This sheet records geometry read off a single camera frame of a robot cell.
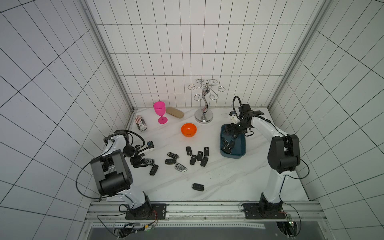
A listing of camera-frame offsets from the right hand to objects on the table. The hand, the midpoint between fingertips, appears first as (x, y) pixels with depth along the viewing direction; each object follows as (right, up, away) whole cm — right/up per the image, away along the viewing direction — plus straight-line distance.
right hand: (232, 129), depth 96 cm
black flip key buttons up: (-19, -20, -7) cm, 28 cm away
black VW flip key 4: (-17, -15, -1) cm, 23 cm away
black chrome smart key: (-53, -20, -6) cm, 57 cm away
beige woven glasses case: (-40, +12, +18) cm, 46 cm away
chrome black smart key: (-37, -17, -4) cm, 41 cm away
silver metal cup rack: (-17, +9, +18) cm, 27 cm away
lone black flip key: (-24, -31, -17) cm, 42 cm away
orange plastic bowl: (-29, -1, +7) cm, 30 cm away
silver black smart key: (-34, -22, -9) cm, 42 cm away
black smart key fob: (-40, -20, -6) cm, 45 cm away
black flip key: (-49, -24, -10) cm, 56 cm away
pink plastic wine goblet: (-50, +15, +7) cm, 52 cm away
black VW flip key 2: (-26, -19, -6) cm, 33 cm away
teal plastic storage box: (+5, -14, +1) cm, 14 cm away
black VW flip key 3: (-22, -17, -4) cm, 28 cm away
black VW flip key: (-29, -14, -2) cm, 32 cm away
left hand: (-57, -18, -10) cm, 60 cm away
